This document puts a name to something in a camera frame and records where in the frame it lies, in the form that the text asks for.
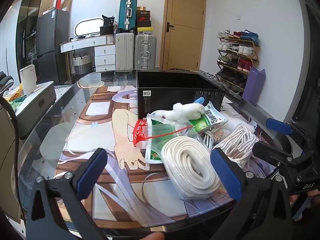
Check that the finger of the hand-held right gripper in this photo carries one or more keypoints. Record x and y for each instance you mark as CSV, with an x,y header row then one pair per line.
x,y
278,126
270,150

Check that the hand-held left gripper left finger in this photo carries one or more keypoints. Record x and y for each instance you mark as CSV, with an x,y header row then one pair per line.
x,y
92,172

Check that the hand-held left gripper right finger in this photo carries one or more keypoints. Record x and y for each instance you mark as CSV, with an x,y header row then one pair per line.
x,y
225,175

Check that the zip bag with green packet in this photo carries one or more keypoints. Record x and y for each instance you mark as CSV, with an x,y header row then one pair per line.
x,y
156,150

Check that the white plush toy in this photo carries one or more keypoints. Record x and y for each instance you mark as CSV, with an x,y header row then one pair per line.
x,y
185,111

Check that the black cardboard box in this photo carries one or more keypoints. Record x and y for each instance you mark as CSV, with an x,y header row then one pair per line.
x,y
170,100

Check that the person's right hand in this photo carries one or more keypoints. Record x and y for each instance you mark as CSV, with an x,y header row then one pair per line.
x,y
293,199

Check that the person's left hand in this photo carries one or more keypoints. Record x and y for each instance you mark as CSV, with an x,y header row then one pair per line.
x,y
152,237

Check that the printed desk mat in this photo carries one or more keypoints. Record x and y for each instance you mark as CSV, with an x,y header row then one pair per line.
x,y
105,140

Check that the purple bag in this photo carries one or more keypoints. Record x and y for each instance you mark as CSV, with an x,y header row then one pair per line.
x,y
253,87

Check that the green and white packet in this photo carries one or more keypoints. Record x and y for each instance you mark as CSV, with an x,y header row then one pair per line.
x,y
212,120

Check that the red packet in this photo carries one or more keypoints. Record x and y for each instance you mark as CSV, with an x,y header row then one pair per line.
x,y
138,132

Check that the wooden shoe rack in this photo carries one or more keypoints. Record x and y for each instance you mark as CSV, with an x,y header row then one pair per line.
x,y
252,60

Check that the white sneaker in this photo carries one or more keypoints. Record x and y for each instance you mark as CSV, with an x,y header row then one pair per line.
x,y
214,77

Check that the shoe rack with shoes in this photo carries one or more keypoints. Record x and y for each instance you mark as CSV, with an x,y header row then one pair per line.
x,y
236,50

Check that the grey side cabinet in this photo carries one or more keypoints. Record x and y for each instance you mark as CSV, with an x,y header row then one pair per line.
x,y
32,110

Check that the green plastic bag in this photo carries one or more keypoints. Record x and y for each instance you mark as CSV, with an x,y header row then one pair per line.
x,y
16,102

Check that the wicker basket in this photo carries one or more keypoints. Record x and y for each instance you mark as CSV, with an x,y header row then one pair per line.
x,y
81,66

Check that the yellow plastic bag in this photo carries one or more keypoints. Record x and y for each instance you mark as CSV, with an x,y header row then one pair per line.
x,y
13,93

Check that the white electric kettle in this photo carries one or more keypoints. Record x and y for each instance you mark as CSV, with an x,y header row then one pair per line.
x,y
28,80

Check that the white dressing table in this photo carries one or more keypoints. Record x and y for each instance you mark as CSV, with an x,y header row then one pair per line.
x,y
100,52

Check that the white suitcase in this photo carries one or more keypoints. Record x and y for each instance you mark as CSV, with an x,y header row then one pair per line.
x,y
124,51

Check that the dark jacket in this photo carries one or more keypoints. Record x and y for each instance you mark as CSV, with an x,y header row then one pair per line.
x,y
5,80

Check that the silver suitcase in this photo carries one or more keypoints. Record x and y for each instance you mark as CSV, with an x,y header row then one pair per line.
x,y
145,52

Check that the wooden door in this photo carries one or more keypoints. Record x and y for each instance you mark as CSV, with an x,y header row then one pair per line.
x,y
186,30

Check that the white ribbed container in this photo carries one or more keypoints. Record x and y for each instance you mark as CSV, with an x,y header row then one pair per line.
x,y
110,40

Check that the black refrigerator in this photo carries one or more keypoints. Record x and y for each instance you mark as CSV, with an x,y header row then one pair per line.
x,y
51,42

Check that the oval mirror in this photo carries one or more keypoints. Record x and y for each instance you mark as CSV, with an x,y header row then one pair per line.
x,y
88,27

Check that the black bag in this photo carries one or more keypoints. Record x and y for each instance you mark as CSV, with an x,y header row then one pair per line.
x,y
107,27

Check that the black and yellow shoe box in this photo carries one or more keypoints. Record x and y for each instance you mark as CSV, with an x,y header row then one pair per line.
x,y
144,30

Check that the dark glass wardrobe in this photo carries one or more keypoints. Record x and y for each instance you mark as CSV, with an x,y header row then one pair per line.
x,y
27,30

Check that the teal suitcase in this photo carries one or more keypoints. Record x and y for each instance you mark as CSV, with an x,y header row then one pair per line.
x,y
126,15

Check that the brown cardboard box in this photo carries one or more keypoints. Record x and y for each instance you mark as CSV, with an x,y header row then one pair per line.
x,y
67,3

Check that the tan shoe box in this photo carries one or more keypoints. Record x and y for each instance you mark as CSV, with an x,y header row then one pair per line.
x,y
143,8

